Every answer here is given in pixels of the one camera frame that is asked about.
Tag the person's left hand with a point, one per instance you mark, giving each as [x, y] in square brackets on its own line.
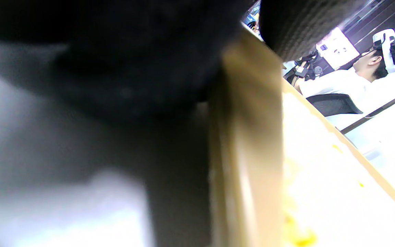
[132, 51]

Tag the brown plastic food tray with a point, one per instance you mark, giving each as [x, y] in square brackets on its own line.
[249, 137]

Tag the white orange-speckled rice cake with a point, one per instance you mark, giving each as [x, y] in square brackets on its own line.
[300, 236]

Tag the bright display screen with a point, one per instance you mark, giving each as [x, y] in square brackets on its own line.
[338, 48]

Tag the black office chair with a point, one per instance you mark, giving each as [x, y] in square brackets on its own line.
[334, 104]

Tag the white headset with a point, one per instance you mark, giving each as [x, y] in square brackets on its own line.
[387, 51]

